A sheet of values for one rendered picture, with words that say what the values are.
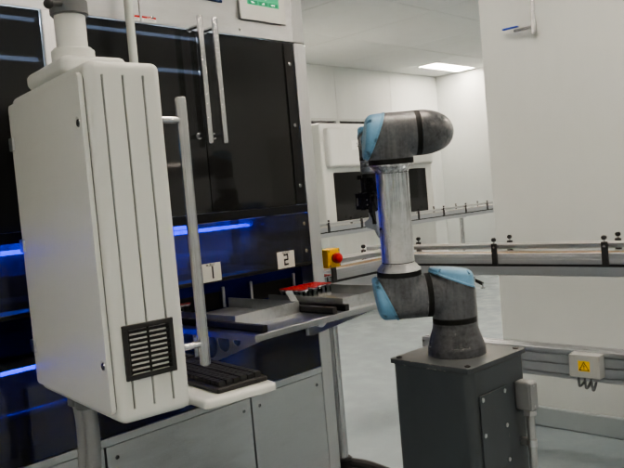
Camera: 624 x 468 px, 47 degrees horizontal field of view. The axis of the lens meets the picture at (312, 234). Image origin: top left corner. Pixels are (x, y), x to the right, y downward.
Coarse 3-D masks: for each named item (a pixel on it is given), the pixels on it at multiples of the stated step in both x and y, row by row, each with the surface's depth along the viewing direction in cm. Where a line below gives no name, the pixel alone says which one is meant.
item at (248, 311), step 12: (228, 300) 247; (240, 300) 242; (252, 300) 238; (264, 300) 234; (276, 300) 230; (192, 312) 219; (216, 312) 237; (228, 312) 235; (240, 312) 233; (252, 312) 210; (264, 312) 213; (276, 312) 217; (288, 312) 220
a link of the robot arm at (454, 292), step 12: (432, 276) 187; (444, 276) 184; (456, 276) 184; (468, 276) 185; (432, 288) 184; (444, 288) 184; (456, 288) 184; (468, 288) 185; (432, 300) 184; (444, 300) 184; (456, 300) 184; (468, 300) 185; (432, 312) 186; (444, 312) 185; (456, 312) 184; (468, 312) 185
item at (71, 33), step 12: (48, 0) 154; (60, 0) 162; (72, 0) 163; (84, 0) 166; (60, 12) 163; (72, 12) 163; (84, 12) 165; (60, 24) 163; (72, 24) 164; (84, 24) 166; (60, 36) 164; (72, 36) 164; (84, 36) 166; (60, 48) 162; (72, 48) 162; (84, 48) 164
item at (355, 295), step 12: (336, 288) 258; (348, 288) 254; (360, 288) 250; (288, 300) 239; (300, 300) 235; (312, 300) 231; (324, 300) 227; (336, 300) 223; (348, 300) 224; (360, 300) 228; (372, 300) 232
